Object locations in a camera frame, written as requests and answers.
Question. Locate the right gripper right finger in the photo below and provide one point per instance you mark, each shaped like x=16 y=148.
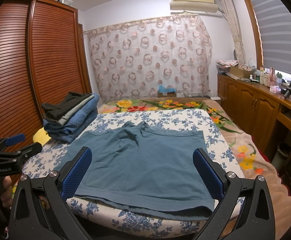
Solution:
x=256 y=217

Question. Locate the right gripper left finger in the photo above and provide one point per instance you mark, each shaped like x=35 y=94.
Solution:
x=40 y=210

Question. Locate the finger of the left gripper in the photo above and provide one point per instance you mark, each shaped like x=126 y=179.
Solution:
x=10 y=141
x=22 y=154

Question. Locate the teal blue shorts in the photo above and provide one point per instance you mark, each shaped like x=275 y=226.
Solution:
x=146 y=170

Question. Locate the person's left hand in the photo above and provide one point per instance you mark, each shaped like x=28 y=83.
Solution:
x=6 y=195

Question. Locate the yellow cloth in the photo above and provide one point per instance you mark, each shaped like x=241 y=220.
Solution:
x=41 y=136

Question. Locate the beige floral blanket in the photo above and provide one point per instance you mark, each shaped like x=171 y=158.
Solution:
x=251 y=160

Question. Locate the light blue folded jeans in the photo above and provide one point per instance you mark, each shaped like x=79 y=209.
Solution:
x=89 y=110

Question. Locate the grey folded garment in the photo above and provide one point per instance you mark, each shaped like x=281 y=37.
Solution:
x=64 y=119

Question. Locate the dark blue folded jeans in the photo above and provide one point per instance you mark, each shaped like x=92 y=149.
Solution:
x=70 y=137

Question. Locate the black folded garment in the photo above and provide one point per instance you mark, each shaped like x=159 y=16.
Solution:
x=55 y=112

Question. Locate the brown louvered wardrobe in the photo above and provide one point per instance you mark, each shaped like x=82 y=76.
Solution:
x=42 y=59

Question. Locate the brown wooden sideboard cabinet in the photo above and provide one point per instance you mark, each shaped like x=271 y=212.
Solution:
x=259 y=113

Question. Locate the pink tissue box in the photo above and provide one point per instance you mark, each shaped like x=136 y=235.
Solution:
x=275 y=89

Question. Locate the black handheld device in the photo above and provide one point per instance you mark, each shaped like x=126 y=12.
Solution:
x=287 y=93

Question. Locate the pink bottle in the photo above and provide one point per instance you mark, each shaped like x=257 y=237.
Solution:
x=272 y=77

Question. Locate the cardboard box on cabinet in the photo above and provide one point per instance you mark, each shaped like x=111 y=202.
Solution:
x=240 y=73

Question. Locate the pink circle pattern curtain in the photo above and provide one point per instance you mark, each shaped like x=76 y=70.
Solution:
x=133 y=60

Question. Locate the clear box on wardrobe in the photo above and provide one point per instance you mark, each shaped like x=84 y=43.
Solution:
x=66 y=2

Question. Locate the stack of papers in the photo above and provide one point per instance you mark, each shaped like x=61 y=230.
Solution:
x=224 y=66

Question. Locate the cardboard box with blue bag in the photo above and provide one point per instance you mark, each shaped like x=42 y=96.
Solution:
x=166 y=91

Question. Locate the beige tied window curtain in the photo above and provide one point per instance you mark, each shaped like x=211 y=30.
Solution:
x=232 y=19

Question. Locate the cream air conditioner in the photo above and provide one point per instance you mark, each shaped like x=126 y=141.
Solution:
x=194 y=5

